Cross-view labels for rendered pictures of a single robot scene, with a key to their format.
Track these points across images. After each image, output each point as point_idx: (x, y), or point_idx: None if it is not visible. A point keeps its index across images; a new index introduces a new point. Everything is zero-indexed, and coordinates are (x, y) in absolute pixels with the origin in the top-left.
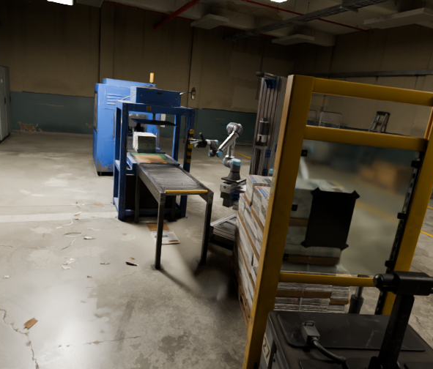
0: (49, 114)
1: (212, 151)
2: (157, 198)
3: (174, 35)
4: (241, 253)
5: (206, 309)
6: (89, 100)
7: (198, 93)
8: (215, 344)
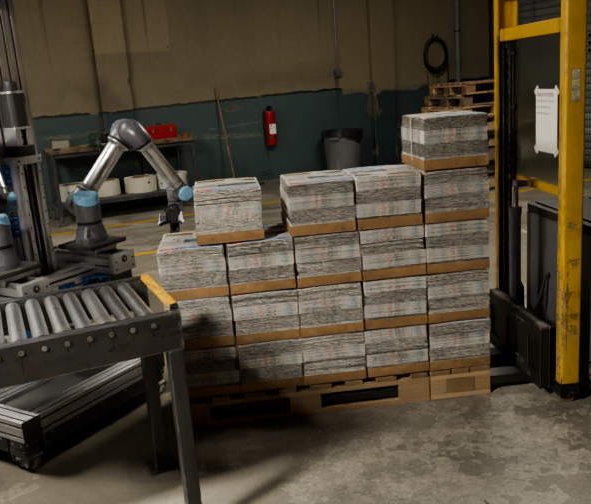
0: None
1: None
2: (154, 342)
3: None
4: (271, 340)
5: (358, 442)
6: None
7: None
8: (449, 425)
